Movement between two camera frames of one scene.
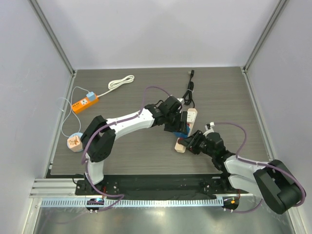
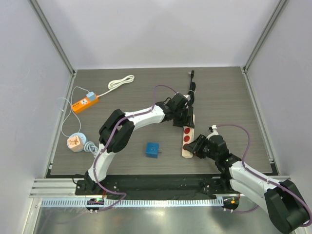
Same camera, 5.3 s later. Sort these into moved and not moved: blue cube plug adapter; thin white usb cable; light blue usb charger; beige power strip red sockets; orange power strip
Moved: beige power strip red sockets; blue cube plug adapter
Not moved: thin white usb cable; light blue usb charger; orange power strip
